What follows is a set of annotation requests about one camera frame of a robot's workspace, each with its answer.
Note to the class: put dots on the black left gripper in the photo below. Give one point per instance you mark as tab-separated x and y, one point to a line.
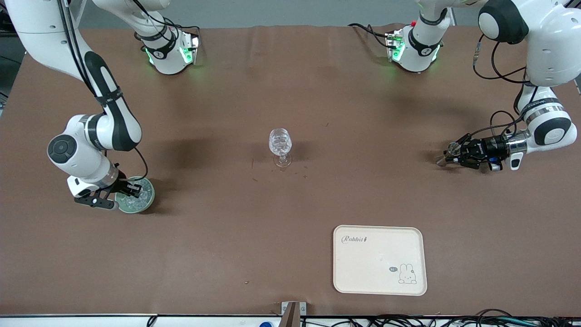
485	147

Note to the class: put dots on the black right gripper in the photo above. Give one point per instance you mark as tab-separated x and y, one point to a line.
120	184

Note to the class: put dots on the pile of clear ice cubes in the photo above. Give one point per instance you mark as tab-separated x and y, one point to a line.
144	198

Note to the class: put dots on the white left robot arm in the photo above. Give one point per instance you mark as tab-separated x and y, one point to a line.
551	50

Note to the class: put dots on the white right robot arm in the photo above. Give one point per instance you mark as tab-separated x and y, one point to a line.
86	145

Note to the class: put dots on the clear stemmed wine glass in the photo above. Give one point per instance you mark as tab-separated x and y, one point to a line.
280	141

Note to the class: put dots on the green round bowl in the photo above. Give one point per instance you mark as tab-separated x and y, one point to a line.
141	206

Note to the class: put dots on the cream tray with rabbit print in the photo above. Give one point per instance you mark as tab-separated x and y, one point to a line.
379	261

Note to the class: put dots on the brown table mat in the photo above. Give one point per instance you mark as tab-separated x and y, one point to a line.
290	218

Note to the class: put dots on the metal table edge bracket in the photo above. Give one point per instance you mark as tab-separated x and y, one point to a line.
293	309

